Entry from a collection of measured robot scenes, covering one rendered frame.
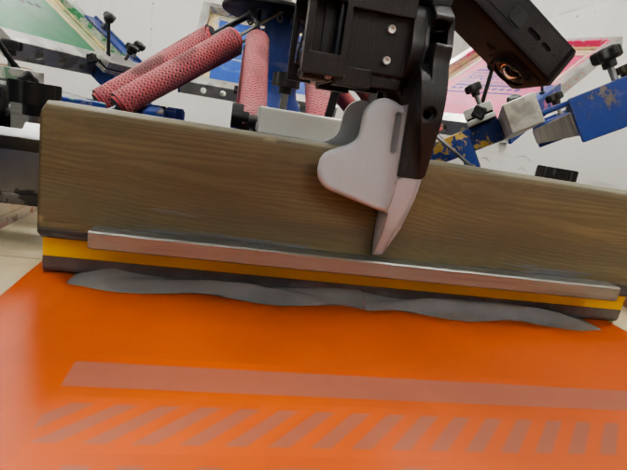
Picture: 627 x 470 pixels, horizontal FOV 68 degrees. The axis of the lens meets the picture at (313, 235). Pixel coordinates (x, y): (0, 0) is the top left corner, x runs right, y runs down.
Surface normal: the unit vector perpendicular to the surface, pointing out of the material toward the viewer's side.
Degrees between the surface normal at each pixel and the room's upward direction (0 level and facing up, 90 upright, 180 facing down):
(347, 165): 85
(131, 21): 90
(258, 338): 0
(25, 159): 90
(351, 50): 90
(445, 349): 0
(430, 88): 78
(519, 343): 0
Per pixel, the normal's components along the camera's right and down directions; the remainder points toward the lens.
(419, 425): 0.16, -0.96
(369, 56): 0.17, 0.25
